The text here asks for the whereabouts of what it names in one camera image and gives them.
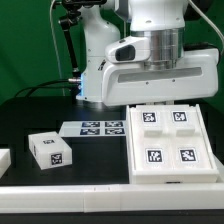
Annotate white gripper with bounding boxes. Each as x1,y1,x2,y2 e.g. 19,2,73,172
102,48,219,106

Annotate white cabinet body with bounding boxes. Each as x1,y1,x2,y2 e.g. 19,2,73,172
126,105,219,184

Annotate white door panel with knob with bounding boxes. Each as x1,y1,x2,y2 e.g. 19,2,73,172
168,105,212,170

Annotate white cabinet top block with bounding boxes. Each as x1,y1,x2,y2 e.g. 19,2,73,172
28,132,72,170

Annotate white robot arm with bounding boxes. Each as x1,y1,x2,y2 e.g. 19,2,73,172
77,0,219,106

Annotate white right fence bar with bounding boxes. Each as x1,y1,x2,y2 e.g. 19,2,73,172
215,157,224,183

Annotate white fence bar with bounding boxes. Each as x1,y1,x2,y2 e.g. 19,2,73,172
215,157,224,183
0,183,224,213

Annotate white left fence block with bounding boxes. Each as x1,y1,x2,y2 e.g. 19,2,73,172
0,149,11,178

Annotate white front fence bar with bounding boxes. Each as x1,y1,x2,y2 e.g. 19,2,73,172
0,183,224,213

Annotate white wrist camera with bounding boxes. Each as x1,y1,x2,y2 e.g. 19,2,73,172
105,36,150,64

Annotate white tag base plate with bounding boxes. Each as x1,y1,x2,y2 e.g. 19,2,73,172
59,120,126,137

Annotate black cables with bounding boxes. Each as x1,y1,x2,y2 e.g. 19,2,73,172
13,78,78,98

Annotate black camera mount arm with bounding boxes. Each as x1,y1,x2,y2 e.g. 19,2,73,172
50,0,107,95

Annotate grey cable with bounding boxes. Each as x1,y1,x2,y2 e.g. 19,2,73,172
49,0,66,97

